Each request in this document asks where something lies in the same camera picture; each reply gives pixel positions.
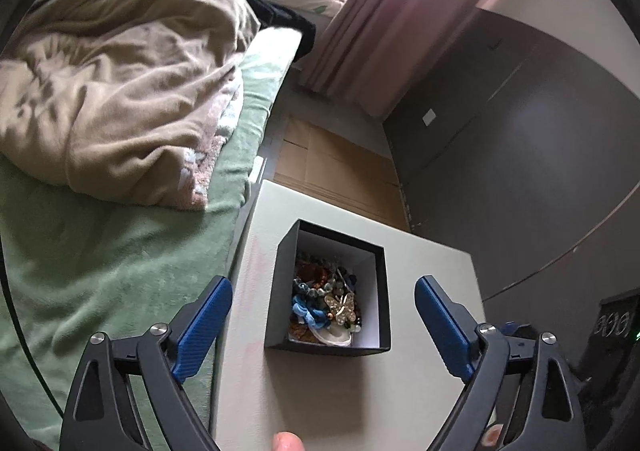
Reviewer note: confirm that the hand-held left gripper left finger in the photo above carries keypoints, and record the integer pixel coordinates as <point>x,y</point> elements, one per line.
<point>202,331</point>

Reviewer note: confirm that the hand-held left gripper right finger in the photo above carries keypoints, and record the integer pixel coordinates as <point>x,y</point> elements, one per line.
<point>442,326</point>

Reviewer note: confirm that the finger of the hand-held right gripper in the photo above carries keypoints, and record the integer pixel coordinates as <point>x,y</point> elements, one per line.
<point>517,329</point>

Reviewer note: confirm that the black jewelry box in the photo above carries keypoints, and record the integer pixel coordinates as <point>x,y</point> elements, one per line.
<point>280,291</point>

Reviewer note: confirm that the gold butterfly brooch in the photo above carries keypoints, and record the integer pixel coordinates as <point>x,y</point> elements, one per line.
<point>341,308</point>

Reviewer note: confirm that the blue scrunchie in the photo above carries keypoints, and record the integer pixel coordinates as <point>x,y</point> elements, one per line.
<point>307,311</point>

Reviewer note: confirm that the clear plastic bag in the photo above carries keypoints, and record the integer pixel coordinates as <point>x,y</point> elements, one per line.
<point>332,335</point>

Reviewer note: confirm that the person's left hand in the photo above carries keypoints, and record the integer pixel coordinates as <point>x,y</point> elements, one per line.
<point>287,437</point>

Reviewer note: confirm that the bed with green sheet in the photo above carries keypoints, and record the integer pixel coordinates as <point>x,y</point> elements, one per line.
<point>100,271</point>

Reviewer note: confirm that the flattened cardboard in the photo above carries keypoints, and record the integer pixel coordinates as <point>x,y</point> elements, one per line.
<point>340,171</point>

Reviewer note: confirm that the beige plush blanket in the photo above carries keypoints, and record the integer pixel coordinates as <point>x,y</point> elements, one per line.
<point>115,81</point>

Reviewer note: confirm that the pink curtain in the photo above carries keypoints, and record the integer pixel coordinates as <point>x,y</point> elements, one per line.
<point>400,21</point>

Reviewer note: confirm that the black clothing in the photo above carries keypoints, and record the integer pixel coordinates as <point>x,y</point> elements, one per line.
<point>280,13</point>

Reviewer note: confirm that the white wall outlet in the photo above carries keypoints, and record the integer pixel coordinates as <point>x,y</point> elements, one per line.
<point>429,118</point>

